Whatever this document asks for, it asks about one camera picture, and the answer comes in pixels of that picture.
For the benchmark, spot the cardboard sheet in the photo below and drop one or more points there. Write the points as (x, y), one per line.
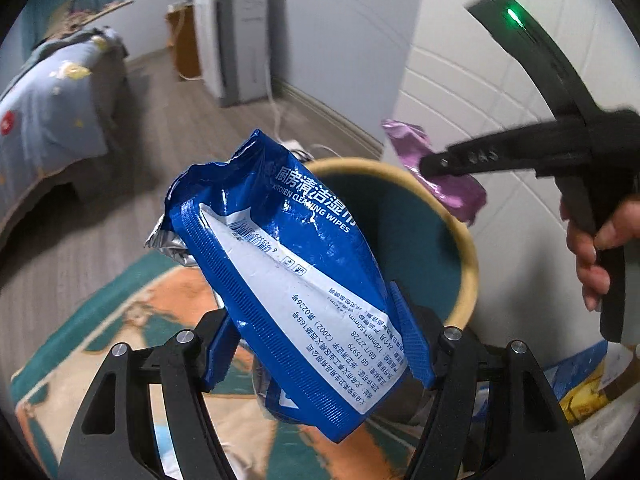
(95, 15)

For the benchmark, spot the blue wet wipes packet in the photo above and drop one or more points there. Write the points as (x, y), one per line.
(300, 260)

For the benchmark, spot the white power strip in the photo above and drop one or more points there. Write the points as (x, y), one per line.
(295, 145)

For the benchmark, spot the white air purifier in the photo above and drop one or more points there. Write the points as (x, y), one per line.
(235, 45)

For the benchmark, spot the person's right hand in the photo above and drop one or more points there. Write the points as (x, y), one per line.
(590, 270)

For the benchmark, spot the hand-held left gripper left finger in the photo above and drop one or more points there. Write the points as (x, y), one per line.
(220, 355)

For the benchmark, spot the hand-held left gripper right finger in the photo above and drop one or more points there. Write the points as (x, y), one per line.
(415, 340)

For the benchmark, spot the bed with blue cover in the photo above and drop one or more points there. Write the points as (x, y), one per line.
(45, 110)

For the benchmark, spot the printed horse mat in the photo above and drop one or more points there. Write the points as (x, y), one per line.
(125, 340)

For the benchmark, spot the yellow and blue packet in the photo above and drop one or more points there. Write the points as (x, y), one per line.
(585, 400)

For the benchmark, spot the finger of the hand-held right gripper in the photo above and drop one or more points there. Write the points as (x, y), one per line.
(500, 152)

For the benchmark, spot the brown cardboard box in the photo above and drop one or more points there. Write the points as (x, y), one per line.
(185, 45)

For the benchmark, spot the teal bin with beige rim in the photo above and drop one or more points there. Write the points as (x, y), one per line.
(415, 240)

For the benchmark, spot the purple wrapper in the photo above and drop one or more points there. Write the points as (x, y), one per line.
(460, 195)

